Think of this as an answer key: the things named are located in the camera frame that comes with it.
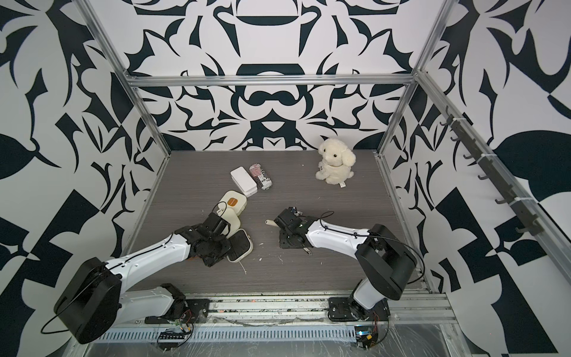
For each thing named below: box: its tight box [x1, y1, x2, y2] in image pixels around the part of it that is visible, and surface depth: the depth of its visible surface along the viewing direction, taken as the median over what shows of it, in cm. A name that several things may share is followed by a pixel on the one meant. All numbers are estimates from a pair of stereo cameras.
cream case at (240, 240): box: [216, 207, 254, 264], surface depth 86 cm
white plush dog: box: [315, 138, 357, 189], surface depth 98 cm
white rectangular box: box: [229, 165, 258, 198], surface depth 105 cm
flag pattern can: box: [249, 162, 273, 191], surface depth 107 cm
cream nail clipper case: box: [218, 189, 248, 217], surface depth 101 cm
